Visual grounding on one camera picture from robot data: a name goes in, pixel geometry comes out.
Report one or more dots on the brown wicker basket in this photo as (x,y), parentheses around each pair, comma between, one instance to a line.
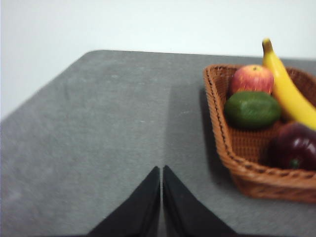
(243,145)

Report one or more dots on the green avocado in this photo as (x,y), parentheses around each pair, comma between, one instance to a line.
(251,109)

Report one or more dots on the red yellow apple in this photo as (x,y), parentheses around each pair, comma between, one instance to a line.
(250,79)

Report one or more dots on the dark red plum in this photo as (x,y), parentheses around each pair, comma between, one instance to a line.
(293,148)

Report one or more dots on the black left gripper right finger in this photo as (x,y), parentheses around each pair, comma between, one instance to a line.
(187,217)

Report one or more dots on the yellow banana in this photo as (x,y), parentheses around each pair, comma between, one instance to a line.
(288,96)

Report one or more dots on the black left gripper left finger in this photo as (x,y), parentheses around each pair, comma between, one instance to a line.
(138,214)

